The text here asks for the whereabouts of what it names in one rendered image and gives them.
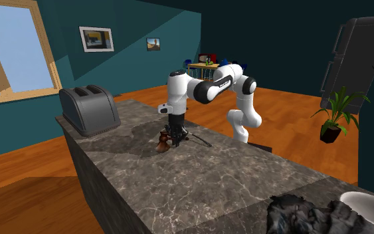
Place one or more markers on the thin black knife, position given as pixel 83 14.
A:
pixel 201 139

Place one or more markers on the black crumpled cloth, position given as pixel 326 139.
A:
pixel 303 217

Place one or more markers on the black fridge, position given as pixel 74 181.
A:
pixel 355 58

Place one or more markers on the white framed wall picture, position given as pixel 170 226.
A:
pixel 96 39

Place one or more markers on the dark grey toaster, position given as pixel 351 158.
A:
pixel 89 111

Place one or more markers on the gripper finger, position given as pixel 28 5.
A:
pixel 182 137
pixel 169 132

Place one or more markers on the brown copper pot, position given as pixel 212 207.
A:
pixel 162 145

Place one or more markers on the white bowl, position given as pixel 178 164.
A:
pixel 371 205

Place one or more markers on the small dark framed wall picture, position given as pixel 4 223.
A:
pixel 153 44

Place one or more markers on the green potted plant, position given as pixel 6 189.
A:
pixel 335 110

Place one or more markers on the wooden dining table with chairs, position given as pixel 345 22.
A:
pixel 203 65

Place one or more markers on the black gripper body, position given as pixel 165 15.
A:
pixel 176 120

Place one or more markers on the wooden framed window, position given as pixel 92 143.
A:
pixel 11 48

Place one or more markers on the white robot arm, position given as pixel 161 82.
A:
pixel 180 89

